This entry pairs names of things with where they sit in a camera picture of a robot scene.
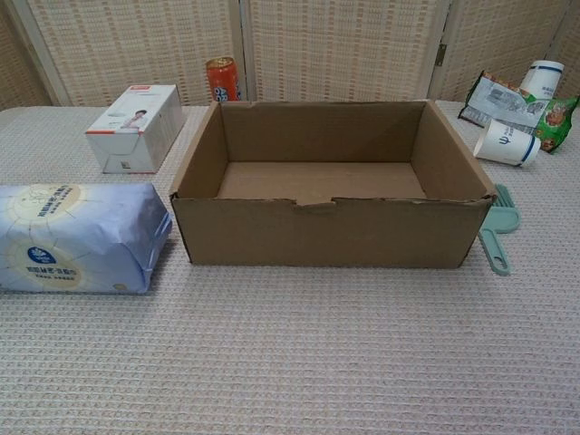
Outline white plastic bag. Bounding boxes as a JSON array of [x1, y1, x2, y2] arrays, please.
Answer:
[[0, 181, 173, 296]]

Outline open brown cardboard box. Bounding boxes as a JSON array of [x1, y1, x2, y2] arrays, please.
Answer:
[[169, 99, 498, 269]]

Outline white desk lamp box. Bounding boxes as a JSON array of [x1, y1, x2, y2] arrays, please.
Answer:
[[84, 83, 185, 175]]

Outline beige woven tablecloth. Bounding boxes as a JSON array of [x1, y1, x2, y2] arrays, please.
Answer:
[[0, 99, 580, 435]]

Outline orange drink can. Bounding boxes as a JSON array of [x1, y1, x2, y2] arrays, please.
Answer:
[[206, 56, 246, 103]]

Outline woven folding screen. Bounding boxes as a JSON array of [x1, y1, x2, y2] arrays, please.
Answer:
[[0, 0, 580, 110]]

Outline small green hand brush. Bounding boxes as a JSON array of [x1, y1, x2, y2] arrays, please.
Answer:
[[478, 182, 522, 276]]

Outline white paper cup blue band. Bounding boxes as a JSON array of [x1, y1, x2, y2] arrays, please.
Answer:
[[473, 118, 543, 168], [517, 60, 566, 101]]

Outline green and white snack bag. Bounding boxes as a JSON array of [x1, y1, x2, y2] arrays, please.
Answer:
[[457, 70, 580, 156]]

